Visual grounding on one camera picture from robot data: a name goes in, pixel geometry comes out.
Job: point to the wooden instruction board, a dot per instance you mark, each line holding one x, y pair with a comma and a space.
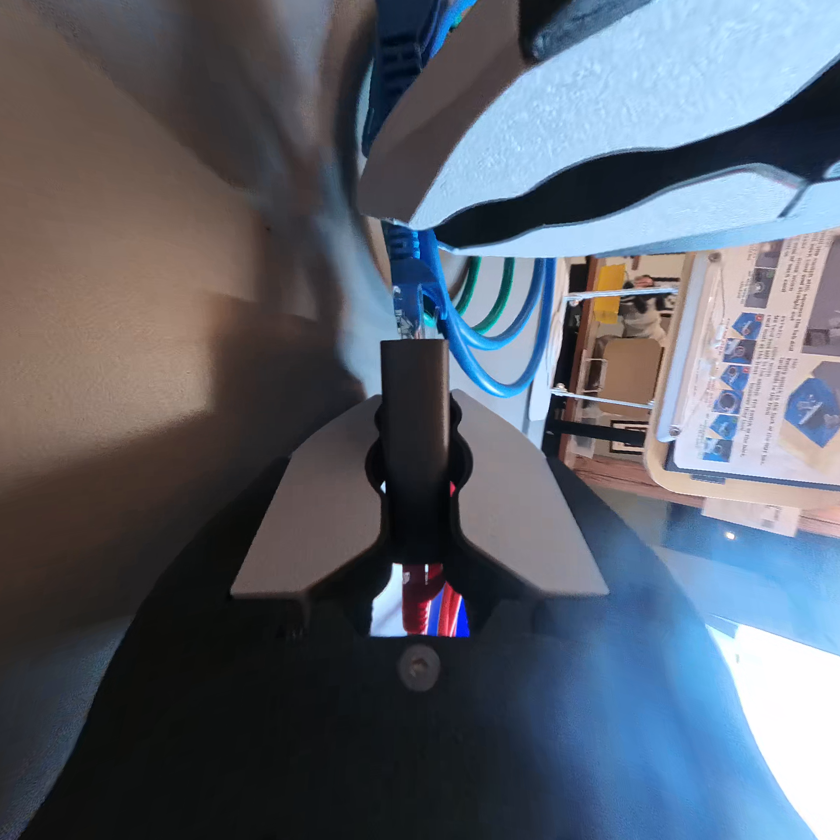
774, 367

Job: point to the tan cardboard box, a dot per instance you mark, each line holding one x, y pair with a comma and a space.
630, 377

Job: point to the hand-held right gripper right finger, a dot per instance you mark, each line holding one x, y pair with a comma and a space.
525, 518

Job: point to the metal stand rod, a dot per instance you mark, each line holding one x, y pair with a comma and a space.
604, 397
623, 293

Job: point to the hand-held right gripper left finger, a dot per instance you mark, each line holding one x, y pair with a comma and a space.
315, 512

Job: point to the yellow sticky note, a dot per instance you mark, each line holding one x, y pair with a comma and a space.
610, 292

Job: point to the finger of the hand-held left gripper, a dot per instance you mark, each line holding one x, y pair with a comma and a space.
590, 105
689, 223

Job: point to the white clip bar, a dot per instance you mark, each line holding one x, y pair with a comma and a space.
689, 341

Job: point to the brown wooden beam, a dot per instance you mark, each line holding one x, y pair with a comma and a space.
576, 407

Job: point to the black ethernet coupler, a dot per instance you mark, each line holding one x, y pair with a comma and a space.
415, 426

